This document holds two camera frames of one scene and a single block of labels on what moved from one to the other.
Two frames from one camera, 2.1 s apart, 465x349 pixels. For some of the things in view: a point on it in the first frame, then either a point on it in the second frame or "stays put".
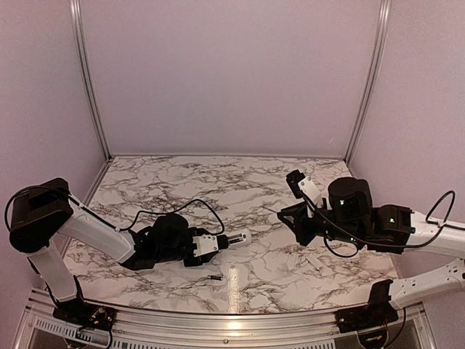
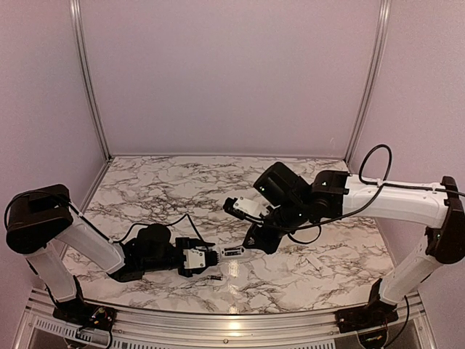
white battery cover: [314, 261] stays put
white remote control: [239, 238] to [233, 251]
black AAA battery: [213, 277] stays put
